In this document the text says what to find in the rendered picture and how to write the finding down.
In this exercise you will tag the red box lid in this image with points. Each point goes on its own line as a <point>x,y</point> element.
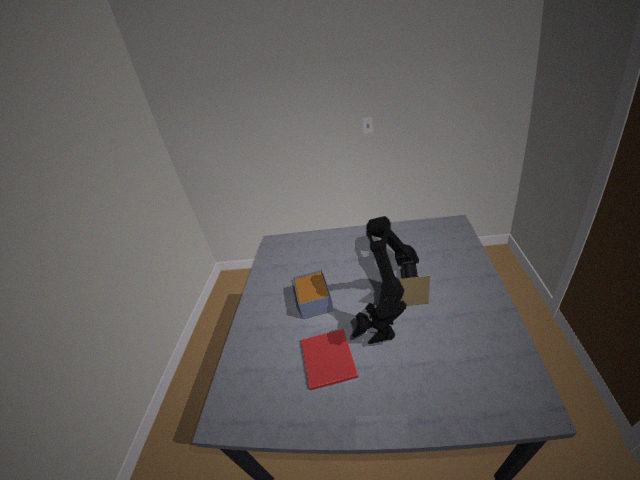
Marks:
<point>328,359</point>

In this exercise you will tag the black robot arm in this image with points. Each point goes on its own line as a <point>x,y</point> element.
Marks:
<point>392,291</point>

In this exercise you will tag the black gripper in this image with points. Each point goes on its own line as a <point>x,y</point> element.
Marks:
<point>385,332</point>

